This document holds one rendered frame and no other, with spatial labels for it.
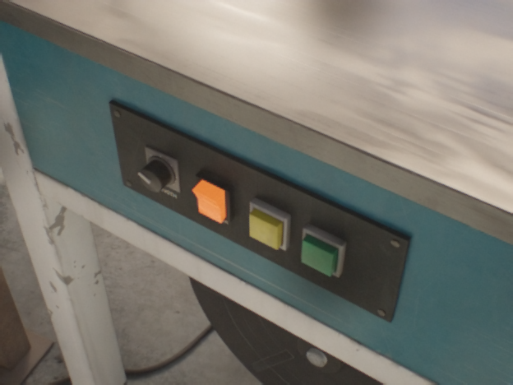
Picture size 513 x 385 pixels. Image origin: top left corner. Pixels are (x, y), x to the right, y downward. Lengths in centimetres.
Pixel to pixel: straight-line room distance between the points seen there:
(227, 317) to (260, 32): 57
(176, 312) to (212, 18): 79
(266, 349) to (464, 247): 60
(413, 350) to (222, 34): 27
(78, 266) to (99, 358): 18
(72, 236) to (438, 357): 44
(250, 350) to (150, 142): 55
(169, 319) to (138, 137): 72
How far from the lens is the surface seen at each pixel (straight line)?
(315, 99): 49
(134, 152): 60
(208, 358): 123
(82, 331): 95
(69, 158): 69
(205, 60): 52
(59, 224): 81
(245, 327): 103
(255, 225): 54
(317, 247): 51
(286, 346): 100
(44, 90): 65
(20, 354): 126
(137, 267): 135
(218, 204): 54
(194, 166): 56
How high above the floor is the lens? 103
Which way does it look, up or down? 45 degrees down
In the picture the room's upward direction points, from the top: straight up
